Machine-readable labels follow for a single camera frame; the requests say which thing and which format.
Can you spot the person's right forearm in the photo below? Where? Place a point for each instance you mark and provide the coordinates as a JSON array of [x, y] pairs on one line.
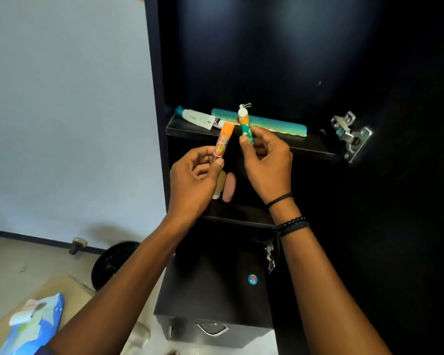
[[325, 299]]

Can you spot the white tube with teal cap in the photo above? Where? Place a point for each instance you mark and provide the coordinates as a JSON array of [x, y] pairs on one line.
[[196, 118]]

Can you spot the silver cabinet hinge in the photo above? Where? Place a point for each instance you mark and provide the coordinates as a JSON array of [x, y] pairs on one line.
[[270, 256]]

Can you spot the orange lip balm stick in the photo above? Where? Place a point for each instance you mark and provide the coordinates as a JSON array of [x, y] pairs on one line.
[[224, 138]]

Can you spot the yellow makeup sponge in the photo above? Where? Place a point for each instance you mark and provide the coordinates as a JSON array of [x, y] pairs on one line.
[[219, 186]]

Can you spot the pink makeup sponge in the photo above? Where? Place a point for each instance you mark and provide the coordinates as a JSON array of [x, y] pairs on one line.
[[229, 187]]

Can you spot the person's left hand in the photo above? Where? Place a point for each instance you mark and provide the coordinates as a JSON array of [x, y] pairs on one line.
[[192, 188]]

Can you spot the black waste bin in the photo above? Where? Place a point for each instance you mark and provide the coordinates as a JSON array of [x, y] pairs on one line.
[[111, 262]]

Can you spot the yellow patterned comb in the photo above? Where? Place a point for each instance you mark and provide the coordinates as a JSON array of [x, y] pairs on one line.
[[292, 133]]

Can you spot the person's left forearm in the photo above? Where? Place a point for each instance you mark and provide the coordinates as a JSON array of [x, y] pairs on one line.
[[114, 299]]

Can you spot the small round blue tin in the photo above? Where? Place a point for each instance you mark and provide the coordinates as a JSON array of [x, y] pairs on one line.
[[252, 279]]

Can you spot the blue wipes packet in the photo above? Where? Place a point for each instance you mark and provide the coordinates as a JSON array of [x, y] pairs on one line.
[[40, 332]]

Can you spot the dark grey wristband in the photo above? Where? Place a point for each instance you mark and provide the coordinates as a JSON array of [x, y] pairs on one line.
[[295, 229]]

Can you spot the teal comb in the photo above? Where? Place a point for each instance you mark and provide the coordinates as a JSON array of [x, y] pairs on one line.
[[281, 123]]

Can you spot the small white roll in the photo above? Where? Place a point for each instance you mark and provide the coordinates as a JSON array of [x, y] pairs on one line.
[[22, 317]]

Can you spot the person's right hand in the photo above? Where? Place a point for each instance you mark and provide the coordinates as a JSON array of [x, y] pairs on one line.
[[272, 166]]

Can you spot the small green bottle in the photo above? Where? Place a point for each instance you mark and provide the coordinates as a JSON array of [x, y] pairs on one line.
[[245, 121]]

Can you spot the silver metal bracket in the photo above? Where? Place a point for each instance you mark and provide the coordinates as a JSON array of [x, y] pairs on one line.
[[351, 138]]

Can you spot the black cabinet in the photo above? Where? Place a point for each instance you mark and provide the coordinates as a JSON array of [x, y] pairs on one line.
[[281, 51]]

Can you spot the beige plastic stool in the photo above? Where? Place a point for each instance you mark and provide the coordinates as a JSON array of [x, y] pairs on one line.
[[66, 292]]

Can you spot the white cabinet door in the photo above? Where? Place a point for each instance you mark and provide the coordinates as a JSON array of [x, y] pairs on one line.
[[59, 107]]

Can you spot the red tube with white cap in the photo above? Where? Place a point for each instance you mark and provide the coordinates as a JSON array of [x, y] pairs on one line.
[[219, 123]]

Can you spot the round metal door knob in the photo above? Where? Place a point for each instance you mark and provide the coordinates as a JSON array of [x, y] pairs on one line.
[[77, 245]]

